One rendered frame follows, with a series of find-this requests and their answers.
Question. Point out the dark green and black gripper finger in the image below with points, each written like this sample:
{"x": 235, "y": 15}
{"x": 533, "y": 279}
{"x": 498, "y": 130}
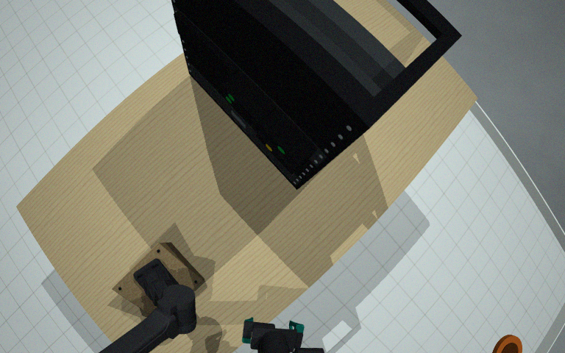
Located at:
{"x": 299, "y": 327}
{"x": 247, "y": 340}

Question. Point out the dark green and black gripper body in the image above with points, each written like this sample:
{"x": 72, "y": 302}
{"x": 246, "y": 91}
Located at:
{"x": 269, "y": 334}

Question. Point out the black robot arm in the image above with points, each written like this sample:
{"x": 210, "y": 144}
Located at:
{"x": 175, "y": 314}

